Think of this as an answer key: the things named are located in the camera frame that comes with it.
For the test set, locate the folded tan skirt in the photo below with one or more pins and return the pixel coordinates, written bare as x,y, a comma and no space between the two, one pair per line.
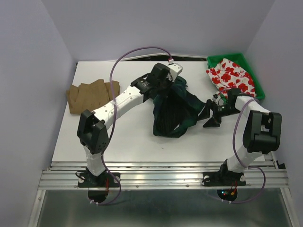
91,96

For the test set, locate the red floral white skirt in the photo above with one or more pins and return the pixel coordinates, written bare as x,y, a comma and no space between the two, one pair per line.
227,74

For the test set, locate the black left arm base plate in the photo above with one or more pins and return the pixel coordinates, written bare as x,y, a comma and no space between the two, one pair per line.
88,180

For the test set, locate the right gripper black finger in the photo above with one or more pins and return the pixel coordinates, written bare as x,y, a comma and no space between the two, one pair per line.
213,122
205,113

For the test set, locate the dark green plaid skirt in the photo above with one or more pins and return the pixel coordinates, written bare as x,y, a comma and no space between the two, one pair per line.
176,112

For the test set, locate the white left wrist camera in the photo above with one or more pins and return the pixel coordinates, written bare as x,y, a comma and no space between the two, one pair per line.
175,70

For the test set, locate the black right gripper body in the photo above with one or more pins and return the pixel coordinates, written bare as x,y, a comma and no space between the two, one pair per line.
226,110

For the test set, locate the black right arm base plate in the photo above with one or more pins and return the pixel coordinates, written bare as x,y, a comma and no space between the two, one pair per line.
217,179

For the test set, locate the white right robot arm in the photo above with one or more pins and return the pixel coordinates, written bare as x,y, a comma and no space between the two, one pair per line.
261,135

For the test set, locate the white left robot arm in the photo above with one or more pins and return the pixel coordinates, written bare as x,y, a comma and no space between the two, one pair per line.
93,125

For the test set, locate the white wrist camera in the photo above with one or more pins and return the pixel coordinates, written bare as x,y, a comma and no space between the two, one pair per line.
175,70
219,99

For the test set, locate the green plastic tray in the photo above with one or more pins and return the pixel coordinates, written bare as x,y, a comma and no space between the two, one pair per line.
239,59

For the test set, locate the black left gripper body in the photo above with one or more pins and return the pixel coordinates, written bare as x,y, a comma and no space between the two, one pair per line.
164,87

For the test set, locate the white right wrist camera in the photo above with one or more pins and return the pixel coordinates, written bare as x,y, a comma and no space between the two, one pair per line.
219,99

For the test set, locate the aluminium rail frame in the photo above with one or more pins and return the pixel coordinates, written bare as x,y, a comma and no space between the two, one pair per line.
156,175

